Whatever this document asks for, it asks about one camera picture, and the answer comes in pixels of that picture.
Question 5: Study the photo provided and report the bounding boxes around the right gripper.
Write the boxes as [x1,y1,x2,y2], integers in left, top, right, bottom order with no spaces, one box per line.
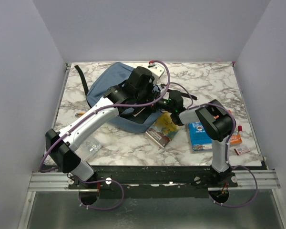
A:
[136,91,175,114]

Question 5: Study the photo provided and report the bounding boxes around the blue backpack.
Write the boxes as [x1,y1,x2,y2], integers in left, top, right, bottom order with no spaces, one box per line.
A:
[73,62,198,134]

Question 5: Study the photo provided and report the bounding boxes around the dark Three Days book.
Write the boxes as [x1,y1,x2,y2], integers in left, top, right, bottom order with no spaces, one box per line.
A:
[132,107,149,118]

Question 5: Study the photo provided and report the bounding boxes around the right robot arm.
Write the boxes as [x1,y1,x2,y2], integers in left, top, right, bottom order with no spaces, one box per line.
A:
[155,90,236,187]

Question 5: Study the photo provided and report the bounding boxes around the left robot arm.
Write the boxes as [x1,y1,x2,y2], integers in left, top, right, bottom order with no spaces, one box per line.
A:
[45,62,165,188]

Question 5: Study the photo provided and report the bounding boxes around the yellow Brideshead Revisited book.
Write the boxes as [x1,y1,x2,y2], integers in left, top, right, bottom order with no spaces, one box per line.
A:
[145,112,180,148]

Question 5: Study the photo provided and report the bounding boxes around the blue paperback book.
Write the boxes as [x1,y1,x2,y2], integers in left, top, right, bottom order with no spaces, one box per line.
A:
[187,122,212,151]

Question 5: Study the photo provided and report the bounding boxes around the yellow utility knife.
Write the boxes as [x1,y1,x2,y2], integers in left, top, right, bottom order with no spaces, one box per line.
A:
[75,113,85,117]

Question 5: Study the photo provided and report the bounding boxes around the red glue stick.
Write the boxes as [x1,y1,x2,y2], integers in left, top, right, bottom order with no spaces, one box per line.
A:
[238,125,243,132]

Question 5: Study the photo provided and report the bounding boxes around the orange Treehouse book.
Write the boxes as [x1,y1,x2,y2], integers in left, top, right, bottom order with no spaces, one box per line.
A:
[227,109,243,146]

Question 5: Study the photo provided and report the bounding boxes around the clear plastic box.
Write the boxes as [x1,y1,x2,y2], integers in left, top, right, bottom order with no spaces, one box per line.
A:
[76,136,102,161]

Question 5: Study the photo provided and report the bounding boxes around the red white eraser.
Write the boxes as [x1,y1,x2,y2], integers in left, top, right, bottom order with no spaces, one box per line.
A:
[234,145,250,156]

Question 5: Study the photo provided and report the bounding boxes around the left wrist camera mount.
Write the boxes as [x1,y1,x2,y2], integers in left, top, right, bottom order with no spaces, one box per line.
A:
[148,62,165,79]

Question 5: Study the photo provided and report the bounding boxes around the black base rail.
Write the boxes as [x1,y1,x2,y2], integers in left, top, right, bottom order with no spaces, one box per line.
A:
[39,164,239,200]

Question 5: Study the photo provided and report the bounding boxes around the aluminium frame rail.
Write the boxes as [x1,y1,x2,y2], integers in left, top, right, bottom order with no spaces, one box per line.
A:
[23,63,283,229]

